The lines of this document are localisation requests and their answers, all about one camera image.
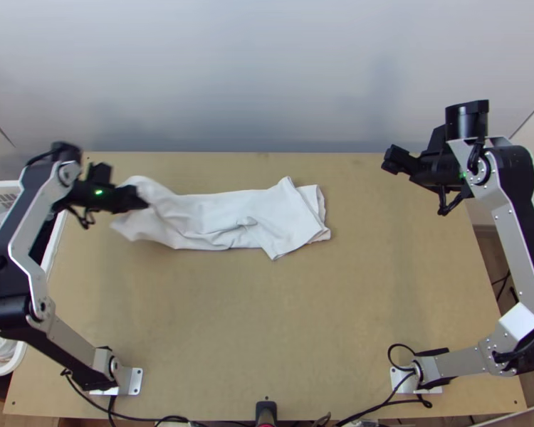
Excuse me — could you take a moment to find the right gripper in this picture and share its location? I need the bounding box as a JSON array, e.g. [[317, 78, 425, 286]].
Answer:
[[381, 144, 448, 191]]

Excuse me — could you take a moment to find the white t-shirt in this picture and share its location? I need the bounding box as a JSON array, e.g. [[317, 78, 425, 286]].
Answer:
[[110, 174, 333, 262]]

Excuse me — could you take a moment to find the white laundry basket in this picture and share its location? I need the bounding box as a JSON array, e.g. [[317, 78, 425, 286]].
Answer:
[[0, 179, 70, 378]]

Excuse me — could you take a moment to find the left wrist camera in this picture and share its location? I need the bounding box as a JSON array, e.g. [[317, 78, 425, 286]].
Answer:
[[87, 163, 115, 186]]

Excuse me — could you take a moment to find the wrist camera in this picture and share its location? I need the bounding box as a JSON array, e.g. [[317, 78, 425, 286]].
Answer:
[[428, 125, 449, 157], [87, 163, 115, 186]]

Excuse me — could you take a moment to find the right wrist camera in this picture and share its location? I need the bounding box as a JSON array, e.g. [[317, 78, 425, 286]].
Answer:
[[428, 125, 449, 157]]

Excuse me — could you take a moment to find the black cable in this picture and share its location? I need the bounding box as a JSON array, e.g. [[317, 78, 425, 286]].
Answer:
[[66, 202, 100, 231], [337, 343, 433, 426], [61, 368, 189, 424], [436, 184, 469, 218]]

